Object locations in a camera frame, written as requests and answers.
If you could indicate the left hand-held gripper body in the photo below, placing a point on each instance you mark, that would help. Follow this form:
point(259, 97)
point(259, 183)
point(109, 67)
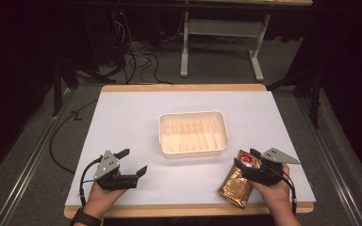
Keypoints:
point(106, 164)

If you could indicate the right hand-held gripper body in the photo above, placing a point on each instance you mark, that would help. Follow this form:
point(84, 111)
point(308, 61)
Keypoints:
point(264, 174)

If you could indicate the gold snack packet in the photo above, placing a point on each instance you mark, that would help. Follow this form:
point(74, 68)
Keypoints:
point(236, 188)

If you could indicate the white plastic basket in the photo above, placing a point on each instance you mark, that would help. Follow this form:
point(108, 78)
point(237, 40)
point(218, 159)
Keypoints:
point(193, 135)

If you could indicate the person's right hand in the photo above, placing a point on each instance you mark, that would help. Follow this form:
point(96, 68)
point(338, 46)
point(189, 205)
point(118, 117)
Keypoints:
point(273, 193)

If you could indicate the person's left hand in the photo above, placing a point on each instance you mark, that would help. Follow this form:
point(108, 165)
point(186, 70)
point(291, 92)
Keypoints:
point(103, 197)

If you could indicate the white table mat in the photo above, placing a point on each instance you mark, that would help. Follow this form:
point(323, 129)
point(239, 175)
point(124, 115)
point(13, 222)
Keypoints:
point(138, 125)

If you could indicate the black wristwatch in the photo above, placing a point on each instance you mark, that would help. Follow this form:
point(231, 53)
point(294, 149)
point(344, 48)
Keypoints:
point(85, 218)

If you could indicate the black stand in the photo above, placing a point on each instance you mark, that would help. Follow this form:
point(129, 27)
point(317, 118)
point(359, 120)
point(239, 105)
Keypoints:
point(314, 94)
point(59, 78)

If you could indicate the metal floor rail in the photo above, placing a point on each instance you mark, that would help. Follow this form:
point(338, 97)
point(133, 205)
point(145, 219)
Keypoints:
point(333, 163)
point(28, 166)

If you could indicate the white metal desk frame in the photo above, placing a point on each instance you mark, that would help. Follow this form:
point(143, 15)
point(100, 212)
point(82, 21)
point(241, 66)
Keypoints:
point(223, 28)

